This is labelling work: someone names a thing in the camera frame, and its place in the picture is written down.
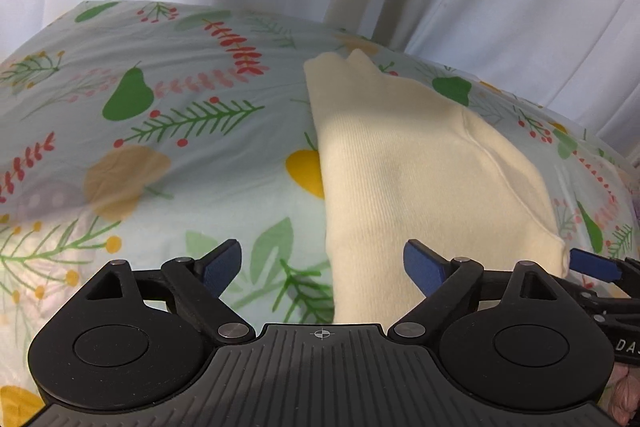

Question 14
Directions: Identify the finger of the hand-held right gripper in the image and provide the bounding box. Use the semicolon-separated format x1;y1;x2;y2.
570;248;640;299
560;279;640;333

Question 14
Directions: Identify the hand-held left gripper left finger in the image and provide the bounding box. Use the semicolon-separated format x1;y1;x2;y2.
85;238;257;344

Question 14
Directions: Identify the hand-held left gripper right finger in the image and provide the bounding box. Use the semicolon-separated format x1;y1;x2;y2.
387;238;562;344

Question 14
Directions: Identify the cream knit garment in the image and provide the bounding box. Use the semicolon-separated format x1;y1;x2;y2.
303;48;571;324

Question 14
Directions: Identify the person's right hand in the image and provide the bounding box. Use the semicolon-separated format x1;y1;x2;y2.
607;363;640;426

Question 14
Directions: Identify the fruit and leaf printed bedsheet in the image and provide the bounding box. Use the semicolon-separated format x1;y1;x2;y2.
0;0;640;427

